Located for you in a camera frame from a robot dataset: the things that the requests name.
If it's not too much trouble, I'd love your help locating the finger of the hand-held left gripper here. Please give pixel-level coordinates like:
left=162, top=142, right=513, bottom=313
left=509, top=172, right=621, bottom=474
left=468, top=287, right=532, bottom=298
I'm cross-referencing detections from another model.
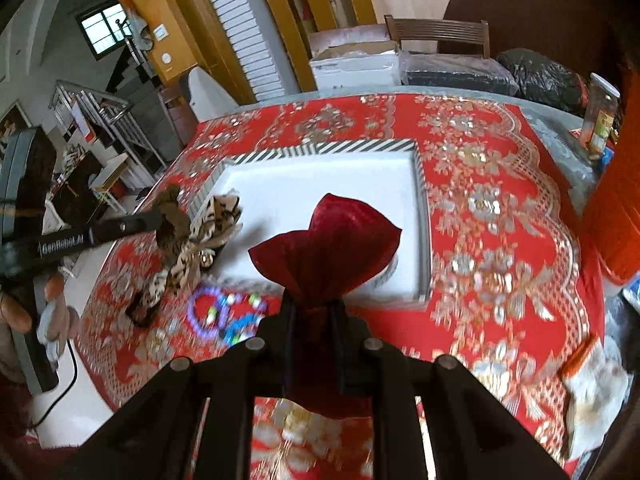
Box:
left=92, top=210, right=167, bottom=245

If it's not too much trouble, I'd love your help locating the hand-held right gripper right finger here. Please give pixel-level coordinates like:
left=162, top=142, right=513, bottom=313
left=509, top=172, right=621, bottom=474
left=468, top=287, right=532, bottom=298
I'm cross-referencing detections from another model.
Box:
left=330, top=302, right=571, bottom=480

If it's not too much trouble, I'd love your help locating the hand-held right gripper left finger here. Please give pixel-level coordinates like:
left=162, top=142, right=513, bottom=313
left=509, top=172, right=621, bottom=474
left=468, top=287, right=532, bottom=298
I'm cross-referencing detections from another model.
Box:
left=75, top=294, right=302, bottom=480

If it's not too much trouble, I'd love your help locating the blue bead bracelet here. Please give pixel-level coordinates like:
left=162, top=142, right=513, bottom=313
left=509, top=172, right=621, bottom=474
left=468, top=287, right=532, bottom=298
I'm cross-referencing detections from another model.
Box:
left=225, top=311, right=262, bottom=347

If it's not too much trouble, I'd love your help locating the multicolour bead bracelet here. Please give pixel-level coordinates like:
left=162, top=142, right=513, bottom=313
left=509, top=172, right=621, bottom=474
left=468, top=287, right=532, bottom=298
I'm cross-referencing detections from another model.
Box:
left=207, top=291, right=269, bottom=326

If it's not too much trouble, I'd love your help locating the red velvet bow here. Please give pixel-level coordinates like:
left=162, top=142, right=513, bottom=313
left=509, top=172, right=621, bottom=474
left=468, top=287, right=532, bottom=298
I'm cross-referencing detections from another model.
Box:
left=248, top=192, right=403, bottom=418

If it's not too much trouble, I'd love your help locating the leopard print bow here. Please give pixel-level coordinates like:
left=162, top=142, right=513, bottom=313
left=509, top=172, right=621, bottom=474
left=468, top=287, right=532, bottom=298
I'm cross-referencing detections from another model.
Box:
left=145, top=192, right=244, bottom=311

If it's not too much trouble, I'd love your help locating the purple bead bracelet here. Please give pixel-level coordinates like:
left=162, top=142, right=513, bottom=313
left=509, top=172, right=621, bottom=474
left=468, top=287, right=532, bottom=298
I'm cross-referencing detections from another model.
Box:
left=187, top=285, right=232, bottom=344

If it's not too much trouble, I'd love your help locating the white tray with striped rim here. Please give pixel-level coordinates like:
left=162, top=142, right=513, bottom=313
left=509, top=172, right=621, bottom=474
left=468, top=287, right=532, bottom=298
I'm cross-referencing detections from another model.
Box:
left=187, top=139, right=432, bottom=311

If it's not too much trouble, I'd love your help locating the person's left hand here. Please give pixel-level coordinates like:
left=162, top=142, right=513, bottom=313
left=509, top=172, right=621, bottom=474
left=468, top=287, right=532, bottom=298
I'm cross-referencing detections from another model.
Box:
left=0, top=271, right=81, bottom=361

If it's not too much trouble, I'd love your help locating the small white table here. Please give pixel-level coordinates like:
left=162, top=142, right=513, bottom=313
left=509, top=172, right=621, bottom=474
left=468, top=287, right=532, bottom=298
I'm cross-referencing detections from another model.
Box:
left=90, top=152, right=157, bottom=212

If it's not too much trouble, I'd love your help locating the framed picture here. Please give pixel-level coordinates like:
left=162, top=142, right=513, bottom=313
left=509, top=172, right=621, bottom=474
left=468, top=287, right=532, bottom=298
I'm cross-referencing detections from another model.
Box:
left=0, top=102, right=34, bottom=137

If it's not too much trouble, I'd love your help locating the metal stair railing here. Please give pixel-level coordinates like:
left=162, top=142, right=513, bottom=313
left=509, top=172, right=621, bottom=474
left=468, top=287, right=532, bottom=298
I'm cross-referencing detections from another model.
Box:
left=54, top=80, right=169, bottom=177

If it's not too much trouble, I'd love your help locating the white rounded board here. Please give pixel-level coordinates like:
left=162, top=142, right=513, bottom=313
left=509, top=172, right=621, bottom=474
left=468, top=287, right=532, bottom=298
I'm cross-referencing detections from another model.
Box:
left=187, top=67, right=239, bottom=124

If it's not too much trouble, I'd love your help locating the red floral tablecloth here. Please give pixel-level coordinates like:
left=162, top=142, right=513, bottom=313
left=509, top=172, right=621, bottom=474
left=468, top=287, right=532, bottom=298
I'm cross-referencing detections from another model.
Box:
left=75, top=92, right=607, bottom=480

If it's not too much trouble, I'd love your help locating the window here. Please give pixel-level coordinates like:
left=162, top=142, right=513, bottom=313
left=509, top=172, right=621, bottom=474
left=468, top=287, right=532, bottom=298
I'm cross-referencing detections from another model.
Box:
left=76, top=4, right=130, bottom=59

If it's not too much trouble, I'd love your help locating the grey hanging object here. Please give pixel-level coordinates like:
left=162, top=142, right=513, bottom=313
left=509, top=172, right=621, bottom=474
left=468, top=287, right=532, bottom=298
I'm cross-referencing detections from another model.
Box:
left=127, top=12, right=152, bottom=54

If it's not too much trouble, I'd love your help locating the white louvered door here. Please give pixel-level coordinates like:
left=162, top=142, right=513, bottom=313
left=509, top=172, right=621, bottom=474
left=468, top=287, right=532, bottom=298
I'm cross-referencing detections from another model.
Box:
left=192, top=0, right=296, bottom=102

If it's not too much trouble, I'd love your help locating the white glove with orange cuff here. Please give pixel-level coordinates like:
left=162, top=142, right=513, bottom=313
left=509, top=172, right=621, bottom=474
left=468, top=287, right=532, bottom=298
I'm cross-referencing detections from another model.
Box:
left=560, top=337, right=632, bottom=467

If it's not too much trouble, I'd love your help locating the white cardboard box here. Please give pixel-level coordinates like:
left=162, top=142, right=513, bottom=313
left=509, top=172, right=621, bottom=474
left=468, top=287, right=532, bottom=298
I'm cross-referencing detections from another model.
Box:
left=308, top=42, right=404, bottom=94

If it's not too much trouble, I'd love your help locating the pink plastic wrapped bundle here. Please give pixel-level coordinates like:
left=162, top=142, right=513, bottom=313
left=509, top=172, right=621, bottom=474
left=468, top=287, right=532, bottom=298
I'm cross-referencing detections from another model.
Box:
left=307, top=24, right=392, bottom=59

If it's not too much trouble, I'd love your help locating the blue and white packet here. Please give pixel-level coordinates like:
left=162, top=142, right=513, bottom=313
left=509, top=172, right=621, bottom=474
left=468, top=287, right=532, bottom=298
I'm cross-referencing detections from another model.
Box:
left=620, top=275, right=640, bottom=322

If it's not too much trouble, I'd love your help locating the dark cloth in plastic wrap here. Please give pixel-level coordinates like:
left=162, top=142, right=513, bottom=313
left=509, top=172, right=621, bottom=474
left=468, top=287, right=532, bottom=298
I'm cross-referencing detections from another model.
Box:
left=402, top=52, right=519, bottom=97

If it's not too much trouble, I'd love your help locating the orange plastic container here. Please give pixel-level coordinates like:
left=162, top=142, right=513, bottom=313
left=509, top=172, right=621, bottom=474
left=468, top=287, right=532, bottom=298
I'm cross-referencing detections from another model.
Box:
left=582, top=122, right=640, bottom=286

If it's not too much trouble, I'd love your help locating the wooden chair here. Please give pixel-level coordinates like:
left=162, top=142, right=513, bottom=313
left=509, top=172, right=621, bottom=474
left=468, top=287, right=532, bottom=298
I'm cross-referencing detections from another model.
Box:
left=384, top=14, right=491, bottom=59

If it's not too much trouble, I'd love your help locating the black plastic bag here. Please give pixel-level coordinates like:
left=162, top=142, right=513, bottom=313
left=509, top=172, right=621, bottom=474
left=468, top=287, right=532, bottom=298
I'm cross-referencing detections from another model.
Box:
left=497, top=48, right=592, bottom=117

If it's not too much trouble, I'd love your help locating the clear plastic jar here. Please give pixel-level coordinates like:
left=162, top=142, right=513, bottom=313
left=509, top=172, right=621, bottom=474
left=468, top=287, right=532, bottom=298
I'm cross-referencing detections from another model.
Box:
left=582, top=72, right=621, bottom=157

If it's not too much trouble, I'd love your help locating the round brown table top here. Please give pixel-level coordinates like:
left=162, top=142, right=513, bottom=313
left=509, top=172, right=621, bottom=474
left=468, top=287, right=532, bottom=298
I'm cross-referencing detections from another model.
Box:
left=444, top=0, right=617, bottom=77

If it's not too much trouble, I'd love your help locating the black cable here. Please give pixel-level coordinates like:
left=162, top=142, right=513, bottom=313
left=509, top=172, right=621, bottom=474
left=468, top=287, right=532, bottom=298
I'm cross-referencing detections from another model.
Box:
left=30, top=340, right=79, bottom=429

